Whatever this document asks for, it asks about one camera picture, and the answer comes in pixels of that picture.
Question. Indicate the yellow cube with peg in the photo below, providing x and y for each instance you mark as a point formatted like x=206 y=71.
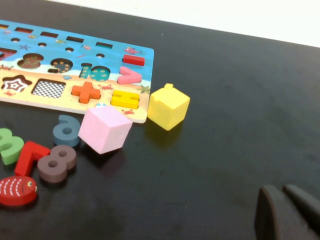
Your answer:
x=167 y=109

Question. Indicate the green digit three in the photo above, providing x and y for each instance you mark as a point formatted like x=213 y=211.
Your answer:
x=12 y=153

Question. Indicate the blue-grey digit nine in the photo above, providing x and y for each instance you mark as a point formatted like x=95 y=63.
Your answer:
x=58 y=138

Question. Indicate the pink greater-than sign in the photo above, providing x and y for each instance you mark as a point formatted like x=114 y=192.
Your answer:
x=132 y=77

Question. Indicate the light pink wooden cube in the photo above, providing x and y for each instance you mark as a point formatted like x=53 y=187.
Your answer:
x=105 y=128

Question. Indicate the red wooden fish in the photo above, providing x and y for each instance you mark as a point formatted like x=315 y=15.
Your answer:
x=15 y=190

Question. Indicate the red digit seven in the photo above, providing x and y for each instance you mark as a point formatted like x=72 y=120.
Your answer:
x=27 y=158

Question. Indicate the orange plus sign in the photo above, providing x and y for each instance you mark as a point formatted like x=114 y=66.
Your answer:
x=86 y=92

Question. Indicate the brown digit eight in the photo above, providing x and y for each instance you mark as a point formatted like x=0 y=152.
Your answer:
x=71 y=158

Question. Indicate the red minus bar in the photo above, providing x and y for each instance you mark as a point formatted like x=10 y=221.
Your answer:
x=133 y=59

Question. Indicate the colourful wooden puzzle board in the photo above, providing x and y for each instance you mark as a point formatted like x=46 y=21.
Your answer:
x=115 y=49

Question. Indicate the yellow equals sign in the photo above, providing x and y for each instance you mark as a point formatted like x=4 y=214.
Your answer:
x=125 y=99

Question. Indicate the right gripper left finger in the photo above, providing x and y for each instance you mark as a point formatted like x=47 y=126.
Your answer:
x=275 y=217

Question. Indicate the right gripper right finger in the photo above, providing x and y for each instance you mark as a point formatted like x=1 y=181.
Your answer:
x=306 y=207

